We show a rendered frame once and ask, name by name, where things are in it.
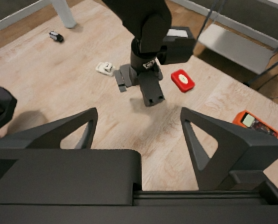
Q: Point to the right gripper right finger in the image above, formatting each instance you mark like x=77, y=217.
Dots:
x=240, y=149

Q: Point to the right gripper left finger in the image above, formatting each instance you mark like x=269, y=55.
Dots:
x=50, y=135

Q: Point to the white bottle with blue cap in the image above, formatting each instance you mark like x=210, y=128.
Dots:
x=64, y=13

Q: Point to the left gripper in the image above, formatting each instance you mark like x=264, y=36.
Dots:
x=122, y=76

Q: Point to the orange pocket multimeter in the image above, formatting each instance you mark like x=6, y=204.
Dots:
x=246, y=119

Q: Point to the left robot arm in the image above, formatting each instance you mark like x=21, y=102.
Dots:
x=149, y=21

